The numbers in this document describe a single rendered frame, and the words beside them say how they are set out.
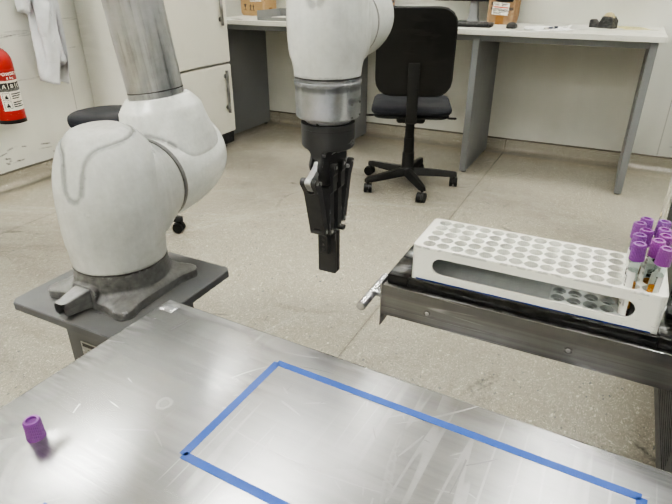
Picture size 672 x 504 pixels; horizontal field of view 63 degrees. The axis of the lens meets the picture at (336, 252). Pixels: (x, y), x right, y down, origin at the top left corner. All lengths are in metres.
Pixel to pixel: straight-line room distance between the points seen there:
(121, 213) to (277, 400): 0.45
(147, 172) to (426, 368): 1.27
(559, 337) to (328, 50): 0.45
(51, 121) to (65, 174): 3.22
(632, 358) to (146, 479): 0.53
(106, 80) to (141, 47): 3.10
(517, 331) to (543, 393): 1.18
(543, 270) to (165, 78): 0.70
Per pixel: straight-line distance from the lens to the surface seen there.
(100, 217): 0.88
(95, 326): 0.92
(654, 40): 3.48
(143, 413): 0.55
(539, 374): 1.97
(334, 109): 0.73
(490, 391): 1.85
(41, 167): 4.09
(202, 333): 0.64
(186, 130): 1.02
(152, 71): 1.03
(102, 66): 4.12
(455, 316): 0.73
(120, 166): 0.87
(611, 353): 0.72
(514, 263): 0.72
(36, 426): 0.55
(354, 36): 0.72
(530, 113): 4.29
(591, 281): 0.69
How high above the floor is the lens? 1.18
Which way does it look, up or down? 27 degrees down
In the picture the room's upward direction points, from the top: straight up
